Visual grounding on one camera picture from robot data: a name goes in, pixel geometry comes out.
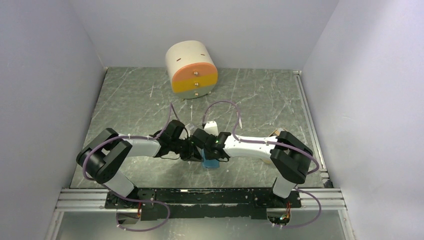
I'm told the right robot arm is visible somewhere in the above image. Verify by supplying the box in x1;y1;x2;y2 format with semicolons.
190;128;313;207

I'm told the aluminium frame rail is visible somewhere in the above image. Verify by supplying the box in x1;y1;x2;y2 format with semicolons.
46;187;355;240

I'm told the beige card tray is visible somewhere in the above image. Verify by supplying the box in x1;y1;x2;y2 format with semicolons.
261;127;286;165

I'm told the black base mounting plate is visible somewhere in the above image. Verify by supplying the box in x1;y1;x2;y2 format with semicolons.
104;187;302;221

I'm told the round cream drawer cabinet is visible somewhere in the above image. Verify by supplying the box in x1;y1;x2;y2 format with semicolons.
165;40;218;100

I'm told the right side aluminium rail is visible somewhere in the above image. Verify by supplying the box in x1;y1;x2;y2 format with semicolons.
292;70;334;189

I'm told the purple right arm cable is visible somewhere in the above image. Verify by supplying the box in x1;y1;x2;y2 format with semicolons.
201;100;323;229

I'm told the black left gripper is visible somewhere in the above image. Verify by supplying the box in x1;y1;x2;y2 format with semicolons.
170;135;204;163

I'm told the blue leather card holder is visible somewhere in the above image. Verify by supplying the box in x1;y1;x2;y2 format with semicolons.
201;150;220;169

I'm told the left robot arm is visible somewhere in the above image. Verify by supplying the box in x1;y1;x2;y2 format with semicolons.
76;119;202;208

